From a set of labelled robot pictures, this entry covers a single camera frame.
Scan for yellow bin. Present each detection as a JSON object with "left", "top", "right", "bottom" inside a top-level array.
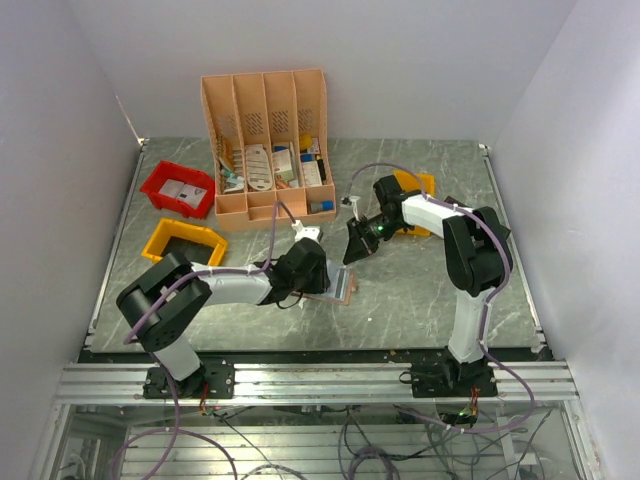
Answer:
[
  {"left": 141, "top": 218, "right": 228, "bottom": 266},
  {"left": 393, "top": 169, "right": 436, "bottom": 237}
]

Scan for cards in red bin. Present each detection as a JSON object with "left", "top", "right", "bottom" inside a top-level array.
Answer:
[{"left": 159, "top": 179, "right": 207, "bottom": 208}]

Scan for pink leather card holder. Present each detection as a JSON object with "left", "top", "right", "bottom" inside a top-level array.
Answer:
[{"left": 303, "top": 262, "right": 358, "bottom": 305}]

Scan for white box in organizer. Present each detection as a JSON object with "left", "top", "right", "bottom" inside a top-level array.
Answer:
[{"left": 272, "top": 147, "right": 295, "bottom": 183}]

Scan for blue grey cylinder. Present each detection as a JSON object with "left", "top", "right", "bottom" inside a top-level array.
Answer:
[{"left": 308, "top": 200, "right": 334, "bottom": 214}]

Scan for peach plastic desk organizer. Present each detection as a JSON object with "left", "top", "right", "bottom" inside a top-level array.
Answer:
[{"left": 201, "top": 69, "right": 336, "bottom": 232}]

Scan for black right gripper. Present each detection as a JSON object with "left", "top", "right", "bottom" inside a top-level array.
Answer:
[{"left": 343, "top": 213, "right": 404, "bottom": 265}]

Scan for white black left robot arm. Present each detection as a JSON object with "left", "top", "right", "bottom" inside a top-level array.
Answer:
[{"left": 116, "top": 238, "right": 330, "bottom": 397}]

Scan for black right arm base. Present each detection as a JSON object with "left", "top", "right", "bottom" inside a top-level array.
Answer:
[{"left": 398, "top": 361, "right": 498, "bottom": 398}]

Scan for black book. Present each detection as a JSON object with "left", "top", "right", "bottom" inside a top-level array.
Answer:
[{"left": 442, "top": 195, "right": 512, "bottom": 241}]

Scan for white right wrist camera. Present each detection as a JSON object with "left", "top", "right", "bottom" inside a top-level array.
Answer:
[{"left": 341, "top": 195, "right": 360, "bottom": 220}]

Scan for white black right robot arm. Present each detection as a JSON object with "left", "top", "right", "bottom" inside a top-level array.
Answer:
[{"left": 343, "top": 175, "right": 513, "bottom": 396}]

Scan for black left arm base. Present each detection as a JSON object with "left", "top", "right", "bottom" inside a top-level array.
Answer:
[{"left": 142, "top": 359, "right": 235, "bottom": 399}]

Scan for red plastic bin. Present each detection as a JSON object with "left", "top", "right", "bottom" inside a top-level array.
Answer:
[{"left": 140, "top": 161, "right": 216, "bottom": 219}]

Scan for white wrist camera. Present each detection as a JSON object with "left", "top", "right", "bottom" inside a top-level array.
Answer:
[
  {"left": 341, "top": 195, "right": 360, "bottom": 220},
  {"left": 291, "top": 220, "right": 323, "bottom": 244}
]

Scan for white oval perforated board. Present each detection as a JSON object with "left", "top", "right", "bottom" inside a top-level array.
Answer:
[{"left": 245, "top": 144, "right": 273, "bottom": 192}]

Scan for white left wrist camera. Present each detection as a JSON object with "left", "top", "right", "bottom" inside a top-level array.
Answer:
[{"left": 291, "top": 220, "right": 323, "bottom": 244}]

